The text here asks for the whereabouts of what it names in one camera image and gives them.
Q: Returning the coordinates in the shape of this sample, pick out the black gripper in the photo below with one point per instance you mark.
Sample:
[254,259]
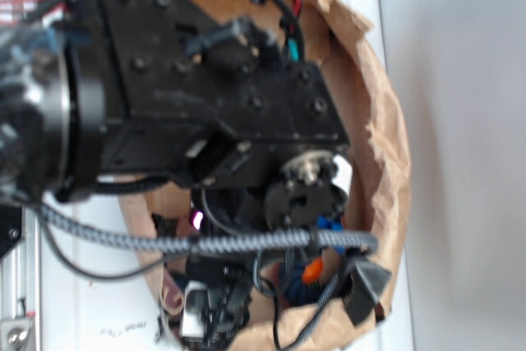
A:
[163,92]

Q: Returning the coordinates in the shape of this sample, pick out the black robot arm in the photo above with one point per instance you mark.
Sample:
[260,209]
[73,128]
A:
[36,118]

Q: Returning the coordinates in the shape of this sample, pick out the brown paper bag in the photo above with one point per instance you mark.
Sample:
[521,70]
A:
[380,155]

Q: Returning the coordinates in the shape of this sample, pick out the orange plastic carrot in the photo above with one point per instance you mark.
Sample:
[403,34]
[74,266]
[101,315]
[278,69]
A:
[312,271]

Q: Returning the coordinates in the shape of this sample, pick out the black corner bracket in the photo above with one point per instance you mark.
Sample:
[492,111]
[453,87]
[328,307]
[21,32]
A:
[11,225]

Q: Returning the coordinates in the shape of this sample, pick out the aluminium frame rail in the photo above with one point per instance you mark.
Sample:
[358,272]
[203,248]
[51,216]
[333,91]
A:
[20,287]

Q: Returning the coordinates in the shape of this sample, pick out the silver corner bracket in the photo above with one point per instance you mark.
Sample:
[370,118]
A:
[16,334]

